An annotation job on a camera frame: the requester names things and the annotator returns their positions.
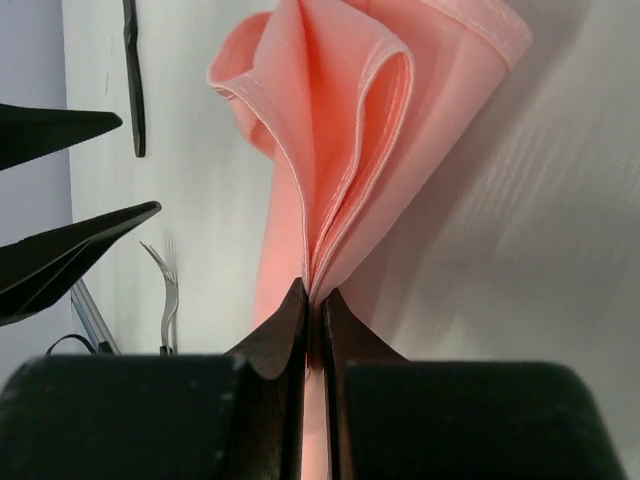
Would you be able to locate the aluminium front rail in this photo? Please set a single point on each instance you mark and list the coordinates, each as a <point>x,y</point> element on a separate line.
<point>91,319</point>

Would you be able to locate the silver fork black handle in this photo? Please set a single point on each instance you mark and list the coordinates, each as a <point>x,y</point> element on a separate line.
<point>168,268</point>

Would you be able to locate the black knife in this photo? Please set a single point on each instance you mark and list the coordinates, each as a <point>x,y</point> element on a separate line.
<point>135,87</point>

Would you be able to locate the pink satin napkin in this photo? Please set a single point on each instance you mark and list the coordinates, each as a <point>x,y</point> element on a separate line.
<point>356,103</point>

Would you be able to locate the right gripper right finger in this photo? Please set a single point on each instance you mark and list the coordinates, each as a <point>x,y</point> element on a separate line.
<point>393,418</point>

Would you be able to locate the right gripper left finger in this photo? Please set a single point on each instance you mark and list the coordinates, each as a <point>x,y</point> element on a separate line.
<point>232,416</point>

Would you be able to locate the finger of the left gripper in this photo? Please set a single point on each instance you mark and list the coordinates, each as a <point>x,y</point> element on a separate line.
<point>31,133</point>
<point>39,270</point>

